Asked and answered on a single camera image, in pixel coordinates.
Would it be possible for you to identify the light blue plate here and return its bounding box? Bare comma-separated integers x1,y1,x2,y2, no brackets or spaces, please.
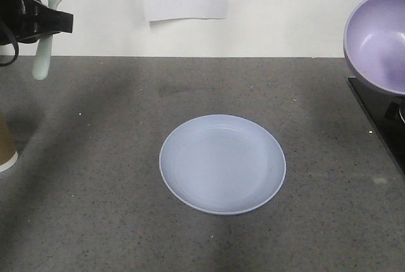
159,114,287,216

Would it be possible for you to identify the black induction cooktop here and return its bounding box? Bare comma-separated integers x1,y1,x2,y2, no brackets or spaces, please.
347,77,404,176

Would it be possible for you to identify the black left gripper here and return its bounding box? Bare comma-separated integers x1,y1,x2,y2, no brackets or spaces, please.
1,0,73,44

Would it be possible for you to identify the purple plastic bowl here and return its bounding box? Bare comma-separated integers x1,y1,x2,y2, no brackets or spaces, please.
343,0,404,96

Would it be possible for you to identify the light green plastic spoon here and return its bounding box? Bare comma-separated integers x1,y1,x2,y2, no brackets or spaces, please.
32,0,72,81

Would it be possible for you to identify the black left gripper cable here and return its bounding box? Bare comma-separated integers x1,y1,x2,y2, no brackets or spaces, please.
0,0,25,69

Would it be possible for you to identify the brown paper cup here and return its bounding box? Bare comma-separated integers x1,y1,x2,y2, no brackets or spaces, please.
0,113,18,172

